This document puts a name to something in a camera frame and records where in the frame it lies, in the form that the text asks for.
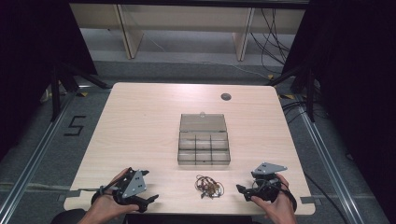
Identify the person's left hand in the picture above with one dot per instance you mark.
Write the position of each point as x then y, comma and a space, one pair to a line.
106, 203

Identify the black curtain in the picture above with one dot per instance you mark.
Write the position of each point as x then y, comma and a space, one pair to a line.
351, 93
34, 62

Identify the person's dark trouser leg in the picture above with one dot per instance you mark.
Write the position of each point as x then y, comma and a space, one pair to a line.
67, 217

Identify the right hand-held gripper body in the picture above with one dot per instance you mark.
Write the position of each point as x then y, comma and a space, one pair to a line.
266, 185

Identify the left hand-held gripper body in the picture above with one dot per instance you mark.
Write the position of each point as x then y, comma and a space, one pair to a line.
132, 185

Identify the clear grey compartment box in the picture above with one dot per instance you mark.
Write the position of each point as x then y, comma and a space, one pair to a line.
204, 140

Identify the person's right hand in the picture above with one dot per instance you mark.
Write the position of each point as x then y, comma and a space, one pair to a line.
277, 207

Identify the grey round table grommet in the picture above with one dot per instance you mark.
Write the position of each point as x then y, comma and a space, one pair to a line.
226, 96

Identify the aluminium floor rail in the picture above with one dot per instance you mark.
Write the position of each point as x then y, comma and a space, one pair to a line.
34, 158
330, 165

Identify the black metal stand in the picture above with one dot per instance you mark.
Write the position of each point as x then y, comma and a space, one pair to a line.
57, 93
306, 90

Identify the light wooden shelf unit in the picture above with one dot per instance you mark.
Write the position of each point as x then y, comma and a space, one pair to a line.
186, 29

